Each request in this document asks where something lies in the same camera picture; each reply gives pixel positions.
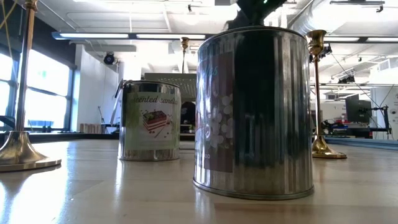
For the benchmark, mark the grey-blue desk frame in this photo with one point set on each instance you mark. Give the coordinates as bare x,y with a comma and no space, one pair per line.
367,143

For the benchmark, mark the silver ventilation duct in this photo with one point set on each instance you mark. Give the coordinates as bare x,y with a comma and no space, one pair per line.
311,15

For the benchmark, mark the candle tin with flower label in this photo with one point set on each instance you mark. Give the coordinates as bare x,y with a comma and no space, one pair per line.
255,124

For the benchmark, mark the black ceiling camera rig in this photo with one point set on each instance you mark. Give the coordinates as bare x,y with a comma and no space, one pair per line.
326,50
346,79

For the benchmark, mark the wooden slatted pallet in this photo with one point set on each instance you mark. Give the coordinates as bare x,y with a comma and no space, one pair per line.
90,128

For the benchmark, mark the black computer monitor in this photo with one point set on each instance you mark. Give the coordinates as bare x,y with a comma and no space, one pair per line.
357,109

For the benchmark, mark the brass candlestick holder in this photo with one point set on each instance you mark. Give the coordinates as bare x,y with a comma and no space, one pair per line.
320,147
185,42
18,149

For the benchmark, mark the candle tin with cake label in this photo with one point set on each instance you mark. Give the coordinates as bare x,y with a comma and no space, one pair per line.
149,124

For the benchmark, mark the long ceiling light strip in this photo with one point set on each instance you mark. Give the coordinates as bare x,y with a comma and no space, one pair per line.
93,35

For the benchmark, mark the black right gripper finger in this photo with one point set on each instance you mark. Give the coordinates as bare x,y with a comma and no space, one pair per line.
258,12

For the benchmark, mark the black round ceiling spotlight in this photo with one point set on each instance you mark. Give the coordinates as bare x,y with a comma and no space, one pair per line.
109,58

